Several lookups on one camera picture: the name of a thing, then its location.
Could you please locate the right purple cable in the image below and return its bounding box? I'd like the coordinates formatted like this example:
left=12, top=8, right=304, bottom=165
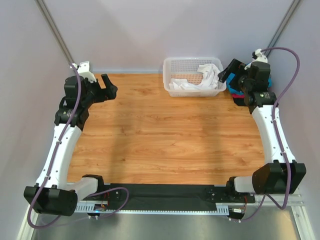
left=228, top=47, right=301, bottom=223

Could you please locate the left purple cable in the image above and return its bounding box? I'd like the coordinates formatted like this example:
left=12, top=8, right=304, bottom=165
left=26, top=62, right=130, bottom=230

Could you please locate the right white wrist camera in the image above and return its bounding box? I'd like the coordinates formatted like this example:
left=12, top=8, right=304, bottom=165
left=244, top=48, right=268, bottom=70

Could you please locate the left aluminium frame post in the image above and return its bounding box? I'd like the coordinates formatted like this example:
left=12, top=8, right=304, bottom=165
left=35, top=0, right=75, bottom=63

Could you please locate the red folded t shirt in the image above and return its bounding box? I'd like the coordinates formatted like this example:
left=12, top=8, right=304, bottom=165
left=231, top=92, right=245, bottom=99

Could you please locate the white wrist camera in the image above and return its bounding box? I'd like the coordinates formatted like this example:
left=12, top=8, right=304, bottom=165
left=77, top=61, right=97, bottom=84
left=244, top=48, right=268, bottom=70

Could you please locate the white t shirt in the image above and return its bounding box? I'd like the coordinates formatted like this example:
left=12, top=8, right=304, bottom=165
left=168, top=63, right=221, bottom=92

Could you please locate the black folded t shirt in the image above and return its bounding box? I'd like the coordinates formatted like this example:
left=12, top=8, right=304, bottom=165
left=233, top=97, right=248, bottom=107

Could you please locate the white plastic perforated basket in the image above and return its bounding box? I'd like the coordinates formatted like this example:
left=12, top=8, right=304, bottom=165
left=163, top=57, right=227, bottom=97

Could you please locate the aluminium frame post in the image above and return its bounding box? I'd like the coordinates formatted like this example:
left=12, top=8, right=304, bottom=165
left=35, top=0, right=75, bottom=63
left=267, top=0, right=303, bottom=48

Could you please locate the purple cable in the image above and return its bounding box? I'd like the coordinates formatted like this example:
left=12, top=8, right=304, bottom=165
left=26, top=62, right=130, bottom=230
left=228, top=47, right=301, bottom=223

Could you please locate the right aluminium frame post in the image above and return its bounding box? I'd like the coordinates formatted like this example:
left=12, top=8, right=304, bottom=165
left=267, top=0, right=303, bottom=48

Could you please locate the blue folded t shirt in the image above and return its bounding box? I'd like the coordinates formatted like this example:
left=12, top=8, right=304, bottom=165
left=226, top=73, right=272, bottom=95

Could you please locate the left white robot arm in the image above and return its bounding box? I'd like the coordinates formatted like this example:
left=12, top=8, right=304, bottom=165
left=23, top=74, right=118, bottom=217

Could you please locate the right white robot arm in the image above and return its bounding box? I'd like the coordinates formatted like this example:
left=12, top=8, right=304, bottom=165
left=218, top=59, right=307, bottom=202

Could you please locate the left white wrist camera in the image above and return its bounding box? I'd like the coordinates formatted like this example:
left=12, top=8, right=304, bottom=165
left=77, top=61, right=97, bottom=84

